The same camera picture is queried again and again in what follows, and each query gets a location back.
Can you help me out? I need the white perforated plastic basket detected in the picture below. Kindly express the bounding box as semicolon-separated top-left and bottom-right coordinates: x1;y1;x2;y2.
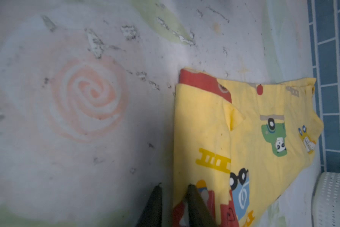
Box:
311;172;340;227

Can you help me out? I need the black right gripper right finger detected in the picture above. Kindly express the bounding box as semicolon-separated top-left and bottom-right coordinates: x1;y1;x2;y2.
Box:
186;184;217;227

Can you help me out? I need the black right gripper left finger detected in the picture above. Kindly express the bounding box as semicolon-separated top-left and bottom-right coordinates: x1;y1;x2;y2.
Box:
136;185;163;227

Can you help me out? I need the yellow cartoon pillowcase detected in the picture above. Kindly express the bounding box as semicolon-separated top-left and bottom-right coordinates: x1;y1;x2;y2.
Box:
172;69;324;227

